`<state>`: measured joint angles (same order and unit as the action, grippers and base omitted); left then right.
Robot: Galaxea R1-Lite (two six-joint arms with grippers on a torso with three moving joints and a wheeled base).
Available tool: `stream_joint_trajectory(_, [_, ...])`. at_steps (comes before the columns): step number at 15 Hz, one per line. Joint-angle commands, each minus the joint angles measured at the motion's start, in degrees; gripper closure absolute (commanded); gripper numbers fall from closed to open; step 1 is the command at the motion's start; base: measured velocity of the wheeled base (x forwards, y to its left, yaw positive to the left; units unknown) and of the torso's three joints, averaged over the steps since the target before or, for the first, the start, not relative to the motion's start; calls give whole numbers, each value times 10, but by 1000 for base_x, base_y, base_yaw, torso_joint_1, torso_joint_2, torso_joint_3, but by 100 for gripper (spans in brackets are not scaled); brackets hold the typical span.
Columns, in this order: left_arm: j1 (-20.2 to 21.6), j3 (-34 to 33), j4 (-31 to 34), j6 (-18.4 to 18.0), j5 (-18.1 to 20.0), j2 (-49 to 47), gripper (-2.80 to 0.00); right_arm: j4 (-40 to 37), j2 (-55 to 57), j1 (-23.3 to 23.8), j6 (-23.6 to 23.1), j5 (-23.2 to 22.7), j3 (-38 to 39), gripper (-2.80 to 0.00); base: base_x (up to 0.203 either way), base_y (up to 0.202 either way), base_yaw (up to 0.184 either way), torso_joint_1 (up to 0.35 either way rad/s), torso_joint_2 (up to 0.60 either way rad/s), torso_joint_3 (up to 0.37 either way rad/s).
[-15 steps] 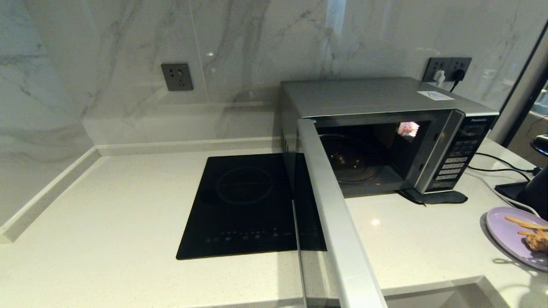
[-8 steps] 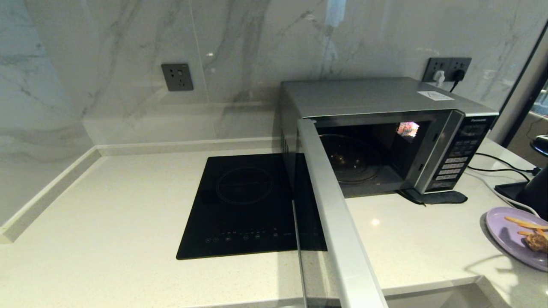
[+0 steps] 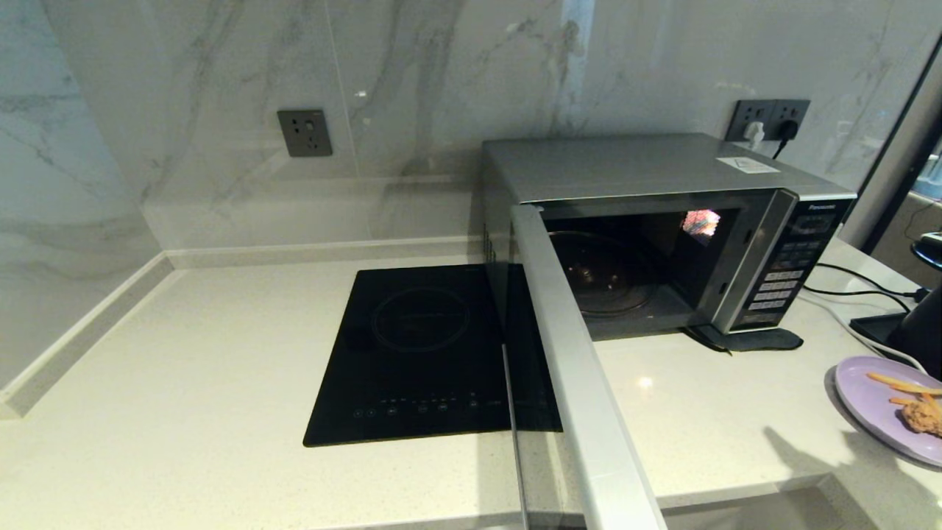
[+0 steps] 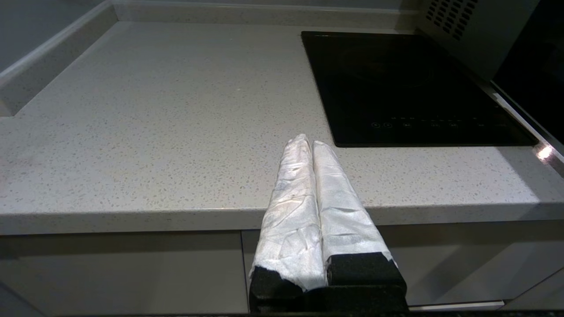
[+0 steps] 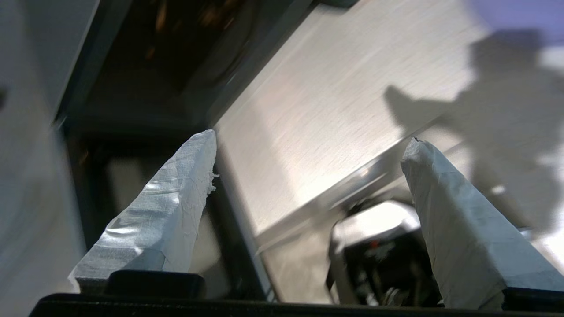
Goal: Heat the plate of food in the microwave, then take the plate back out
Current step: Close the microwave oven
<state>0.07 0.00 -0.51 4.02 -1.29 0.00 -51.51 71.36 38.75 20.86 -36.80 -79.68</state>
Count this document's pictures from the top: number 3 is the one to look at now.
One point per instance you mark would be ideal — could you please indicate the fried chicken piece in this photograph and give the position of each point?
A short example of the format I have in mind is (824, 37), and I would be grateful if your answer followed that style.
(923, 419)

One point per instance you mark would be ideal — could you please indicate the silver Panasonic microwave oven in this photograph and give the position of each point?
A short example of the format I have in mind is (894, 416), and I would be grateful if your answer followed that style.
(625, 165)

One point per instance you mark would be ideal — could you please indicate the purple plate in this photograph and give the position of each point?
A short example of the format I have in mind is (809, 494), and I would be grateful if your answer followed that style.
(868, 405)

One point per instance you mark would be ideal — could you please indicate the grey double wall socket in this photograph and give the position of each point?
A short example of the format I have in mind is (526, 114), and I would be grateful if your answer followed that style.
(752, 109)

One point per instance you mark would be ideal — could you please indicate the glass microwave turntable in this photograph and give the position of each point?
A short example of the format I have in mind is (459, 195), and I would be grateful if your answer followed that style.
(603, 283)

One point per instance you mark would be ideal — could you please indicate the beige armchair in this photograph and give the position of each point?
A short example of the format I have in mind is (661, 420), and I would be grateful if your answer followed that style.
(901, 235)

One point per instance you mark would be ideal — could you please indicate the black induction cooktop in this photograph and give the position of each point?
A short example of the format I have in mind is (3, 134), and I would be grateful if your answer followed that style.
(412, 368)

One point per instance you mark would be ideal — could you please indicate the white power plug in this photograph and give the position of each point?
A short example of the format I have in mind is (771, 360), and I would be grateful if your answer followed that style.
(753, 135)

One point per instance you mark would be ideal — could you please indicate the black power plug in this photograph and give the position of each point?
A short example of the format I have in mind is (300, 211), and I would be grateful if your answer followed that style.
(787, 130)

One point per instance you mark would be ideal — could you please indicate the grey single wall socket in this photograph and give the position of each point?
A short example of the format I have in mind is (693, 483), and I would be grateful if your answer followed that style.
(305, 133)

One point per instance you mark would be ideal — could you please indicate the white warning sticker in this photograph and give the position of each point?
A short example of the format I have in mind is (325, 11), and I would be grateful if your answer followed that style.
(747, 165)

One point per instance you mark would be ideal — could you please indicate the black rubber pad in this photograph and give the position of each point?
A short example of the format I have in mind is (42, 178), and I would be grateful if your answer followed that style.
(765, 339)

